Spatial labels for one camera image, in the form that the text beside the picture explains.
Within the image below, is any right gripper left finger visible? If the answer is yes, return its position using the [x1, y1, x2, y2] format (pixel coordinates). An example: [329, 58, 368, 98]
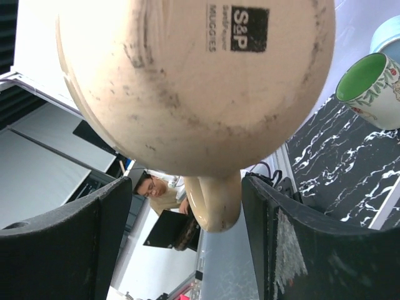
[1, 177, 132, 299]

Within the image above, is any beige round mug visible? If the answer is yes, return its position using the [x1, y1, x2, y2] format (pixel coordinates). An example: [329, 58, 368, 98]
[56, 1, 336, 233]

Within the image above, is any person in background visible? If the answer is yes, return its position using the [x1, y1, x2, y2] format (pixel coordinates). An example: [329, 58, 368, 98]
[132, 171, 191, 216]

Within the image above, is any black laptop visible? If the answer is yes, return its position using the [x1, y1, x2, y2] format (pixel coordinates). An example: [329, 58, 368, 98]
[143, 210, 201, 252]

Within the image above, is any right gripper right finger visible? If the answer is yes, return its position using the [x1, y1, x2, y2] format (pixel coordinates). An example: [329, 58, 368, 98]
[242, 176, 399, 299]

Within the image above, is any light blue mug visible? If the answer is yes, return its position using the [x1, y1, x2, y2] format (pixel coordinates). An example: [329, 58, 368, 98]
[369, 16, 399, 53]

